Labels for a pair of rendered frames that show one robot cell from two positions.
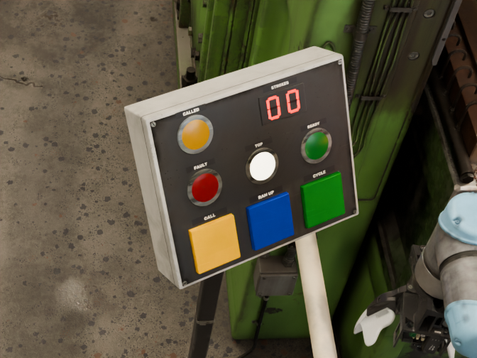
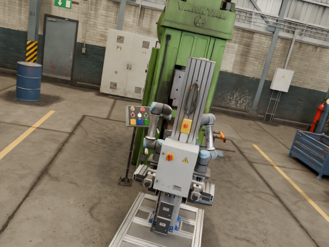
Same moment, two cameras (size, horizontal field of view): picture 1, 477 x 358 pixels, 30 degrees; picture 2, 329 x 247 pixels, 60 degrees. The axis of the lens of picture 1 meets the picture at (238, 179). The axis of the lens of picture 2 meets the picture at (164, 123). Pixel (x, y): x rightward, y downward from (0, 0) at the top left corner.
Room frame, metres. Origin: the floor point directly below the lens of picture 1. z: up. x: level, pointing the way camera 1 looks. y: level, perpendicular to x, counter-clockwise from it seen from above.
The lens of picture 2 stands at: (-2.82, -0.88, 2.15)
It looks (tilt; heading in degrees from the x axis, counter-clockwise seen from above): 16 degrees down; 8
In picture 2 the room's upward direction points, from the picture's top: 12 degrees clockwise
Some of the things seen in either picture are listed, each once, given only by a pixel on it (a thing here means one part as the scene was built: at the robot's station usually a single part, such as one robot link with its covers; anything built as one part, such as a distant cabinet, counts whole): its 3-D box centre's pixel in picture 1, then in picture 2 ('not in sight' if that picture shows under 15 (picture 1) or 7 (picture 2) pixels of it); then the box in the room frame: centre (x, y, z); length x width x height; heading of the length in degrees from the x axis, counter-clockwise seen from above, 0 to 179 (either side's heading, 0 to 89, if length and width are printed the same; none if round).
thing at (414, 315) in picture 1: (428, 307); not in sight; (0.70, -0.29, 1.07); 0.09 x 0.08 x 0.12; 0
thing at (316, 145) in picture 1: (316, 145); not in sight; (0.95, -0.11, 1.09); 0.05 x 0.03 x 0.04; 104
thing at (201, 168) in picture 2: not in sight; (201, 166); (0.23, -0.99, 0.87); 0.15 x 0.15 x 0.10
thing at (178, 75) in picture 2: not in sight; (184, 84); (1.38, -0.50, 1.56); 0.42 x 0.39 x 0.40; 14
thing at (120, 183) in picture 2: not in sight; (125, 180); (0.95, 0.02, 0.05); 0.22 x 0.22 x 0.09; 14
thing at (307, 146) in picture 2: not in sight; (321, 154); (3.95, -3.68, 0.36); 1.20 x 0.80 x 0.72; 20
